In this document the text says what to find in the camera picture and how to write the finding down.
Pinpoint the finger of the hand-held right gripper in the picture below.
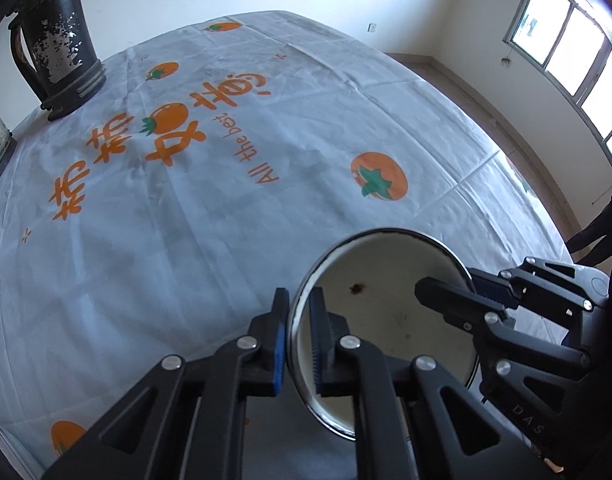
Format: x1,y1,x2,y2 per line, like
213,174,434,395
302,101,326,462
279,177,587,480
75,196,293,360
468,256,611,318
415,276,592,441

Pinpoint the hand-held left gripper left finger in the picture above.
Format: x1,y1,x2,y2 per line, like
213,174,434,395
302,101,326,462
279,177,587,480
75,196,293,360
40,287,291,480

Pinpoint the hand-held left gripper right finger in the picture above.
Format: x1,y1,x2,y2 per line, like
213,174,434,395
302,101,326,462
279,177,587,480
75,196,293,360
308,287,557,480

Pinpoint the white enamel bowl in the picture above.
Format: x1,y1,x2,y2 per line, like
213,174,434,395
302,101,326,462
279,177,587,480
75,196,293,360
288,230,479,438

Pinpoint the white tablecloth with orange print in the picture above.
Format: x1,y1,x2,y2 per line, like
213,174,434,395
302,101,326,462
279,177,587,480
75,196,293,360
0,10,577,480

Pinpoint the worn black thermos flask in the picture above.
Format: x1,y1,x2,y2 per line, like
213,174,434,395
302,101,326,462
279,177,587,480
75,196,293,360
8,0,106,122

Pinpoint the window with metal frame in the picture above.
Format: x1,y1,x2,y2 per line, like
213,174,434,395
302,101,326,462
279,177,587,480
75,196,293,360
503,0,612,147

